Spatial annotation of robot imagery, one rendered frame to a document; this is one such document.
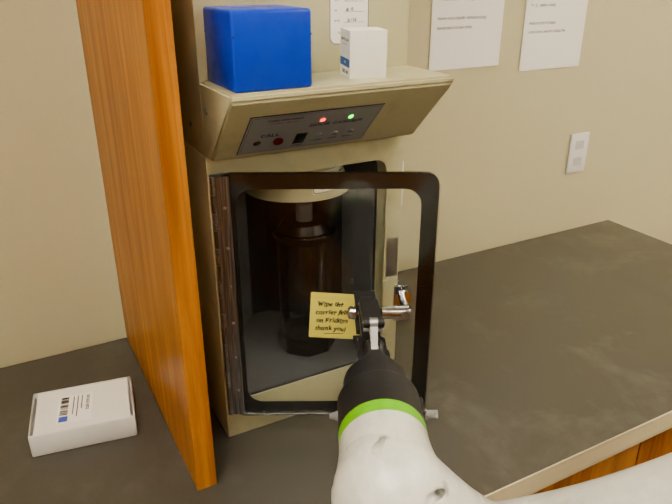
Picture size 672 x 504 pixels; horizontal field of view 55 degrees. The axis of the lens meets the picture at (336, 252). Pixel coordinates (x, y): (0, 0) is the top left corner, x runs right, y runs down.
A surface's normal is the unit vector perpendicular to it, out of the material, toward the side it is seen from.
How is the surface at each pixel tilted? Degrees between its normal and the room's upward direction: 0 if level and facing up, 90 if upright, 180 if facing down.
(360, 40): 90
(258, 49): 90
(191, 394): 90
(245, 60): 90
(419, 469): 33
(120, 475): 0
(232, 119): 135
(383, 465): 20
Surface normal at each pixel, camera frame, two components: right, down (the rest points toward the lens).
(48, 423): 0.00, -0.91
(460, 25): 0.47, 0.36
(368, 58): 0.24, 0.39
